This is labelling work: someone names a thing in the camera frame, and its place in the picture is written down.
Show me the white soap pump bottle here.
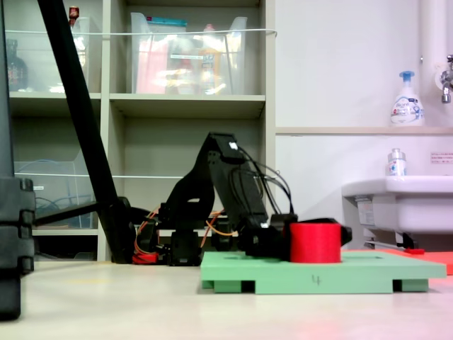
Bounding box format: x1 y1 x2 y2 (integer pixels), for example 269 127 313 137
390 70 425 128

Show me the beige shelf unit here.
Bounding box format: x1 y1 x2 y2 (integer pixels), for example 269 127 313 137
0 0 277 263

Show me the white cord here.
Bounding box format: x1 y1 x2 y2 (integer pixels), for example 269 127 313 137
13 170 281 180
5 28 279 37

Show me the red cylinder block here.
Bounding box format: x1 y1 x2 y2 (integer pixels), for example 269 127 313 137
289 222 343 264

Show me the clear file box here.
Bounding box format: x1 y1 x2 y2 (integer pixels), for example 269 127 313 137
13 148 99 230

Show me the black tripod with notched leg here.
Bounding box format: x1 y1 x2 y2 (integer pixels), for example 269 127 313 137
0 0 36 322

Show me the metal faucet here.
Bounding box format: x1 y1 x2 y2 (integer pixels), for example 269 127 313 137
434 55 453 104

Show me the bag with blue strip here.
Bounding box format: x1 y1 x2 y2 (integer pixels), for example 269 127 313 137
147 16 188 33

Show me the dark glass bottle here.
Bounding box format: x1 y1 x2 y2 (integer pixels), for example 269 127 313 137
5 38 29 92

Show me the metal bar with red handle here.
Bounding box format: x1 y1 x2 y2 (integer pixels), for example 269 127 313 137
363 239 425 256

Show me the large clear storage bin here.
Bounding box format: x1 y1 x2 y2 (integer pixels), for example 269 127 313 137
130 12 248 96

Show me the white sink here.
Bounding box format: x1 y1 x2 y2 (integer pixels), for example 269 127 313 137
341 175 453 234

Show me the small clear bottle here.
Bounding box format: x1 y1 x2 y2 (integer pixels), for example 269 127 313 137
386 147 408 177

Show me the green shape sorting board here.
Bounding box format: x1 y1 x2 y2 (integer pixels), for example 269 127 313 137
200 250 447 295

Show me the pink pack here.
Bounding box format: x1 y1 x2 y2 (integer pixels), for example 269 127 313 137
136 38 169 95

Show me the bottle with pink cap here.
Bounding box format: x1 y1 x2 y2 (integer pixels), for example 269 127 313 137
197 23 223 95

